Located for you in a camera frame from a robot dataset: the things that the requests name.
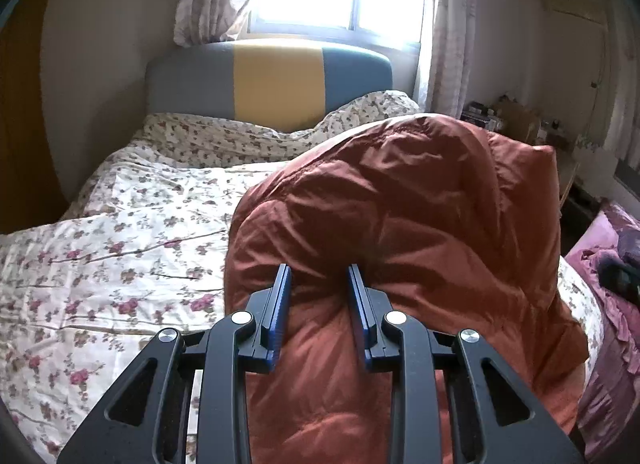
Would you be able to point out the long patterned curtain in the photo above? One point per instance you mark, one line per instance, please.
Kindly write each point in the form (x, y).
(452, 29)

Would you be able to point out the small-flowered folded quilt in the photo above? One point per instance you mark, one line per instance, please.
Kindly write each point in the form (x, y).
(210, 136)

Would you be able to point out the white cabinet door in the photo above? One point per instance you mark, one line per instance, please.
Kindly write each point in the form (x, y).
(585, 69)

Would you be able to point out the orange down jacket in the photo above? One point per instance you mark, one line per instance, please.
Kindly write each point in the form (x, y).
(425, 204)

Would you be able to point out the pink-flowered bed cover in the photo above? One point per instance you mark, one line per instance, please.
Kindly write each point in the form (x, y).
(125, 224)

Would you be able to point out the grey yellow teal headboard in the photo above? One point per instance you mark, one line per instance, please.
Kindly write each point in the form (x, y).
(275, 79)

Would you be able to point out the dark cloth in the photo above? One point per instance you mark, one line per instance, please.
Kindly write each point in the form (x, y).
(622, 279)

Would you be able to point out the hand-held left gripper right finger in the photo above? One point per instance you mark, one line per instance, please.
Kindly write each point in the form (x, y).
(358, 306)

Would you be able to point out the brown wooden wardrobe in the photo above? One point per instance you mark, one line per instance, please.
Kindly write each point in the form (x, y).
(25, 119)

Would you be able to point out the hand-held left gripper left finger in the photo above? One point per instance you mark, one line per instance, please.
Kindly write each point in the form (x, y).
(280, 306)

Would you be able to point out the cluttered desk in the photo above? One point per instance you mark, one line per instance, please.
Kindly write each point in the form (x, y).
(520, 116)

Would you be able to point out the purple ruffled cloth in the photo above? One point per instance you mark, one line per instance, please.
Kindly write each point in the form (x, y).
(612, 374)

